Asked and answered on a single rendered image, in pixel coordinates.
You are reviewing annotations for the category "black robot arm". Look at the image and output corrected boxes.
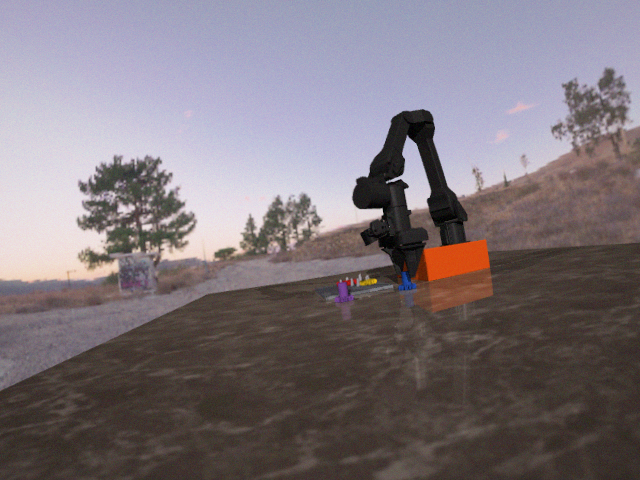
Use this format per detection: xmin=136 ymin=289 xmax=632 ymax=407
xmin=352 ymin=109 xmax=471 ymax=247

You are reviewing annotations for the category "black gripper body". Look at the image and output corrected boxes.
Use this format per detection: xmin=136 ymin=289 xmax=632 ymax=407
xmin=378 ymin=206 xmax=429 ymax=249

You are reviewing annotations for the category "blue gear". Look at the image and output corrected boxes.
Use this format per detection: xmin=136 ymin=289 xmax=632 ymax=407
xmin=398 ymin=271 xmax=416 ymax=290

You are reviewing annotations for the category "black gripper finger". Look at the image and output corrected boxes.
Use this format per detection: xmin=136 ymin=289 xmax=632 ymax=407
xmin=381 ymin=247 xmax=405 ymax=275
xmin=396 ymin=243 xmax=426 ymax=278

